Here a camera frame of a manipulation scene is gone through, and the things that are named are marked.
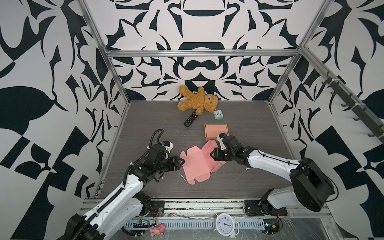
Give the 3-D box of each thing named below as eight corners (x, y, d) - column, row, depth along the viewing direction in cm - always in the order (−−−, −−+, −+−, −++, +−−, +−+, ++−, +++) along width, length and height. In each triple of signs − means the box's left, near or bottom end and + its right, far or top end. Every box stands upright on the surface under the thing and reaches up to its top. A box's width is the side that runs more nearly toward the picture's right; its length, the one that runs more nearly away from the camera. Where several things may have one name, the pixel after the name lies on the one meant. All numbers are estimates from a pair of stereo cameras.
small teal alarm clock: (213, 119, 112) (214, 117, 110) (212, 111, 116) (213, 109, 114) (223, 119, 112) (223, 117, 110) (221, 111, 116) (222, 109, 114)
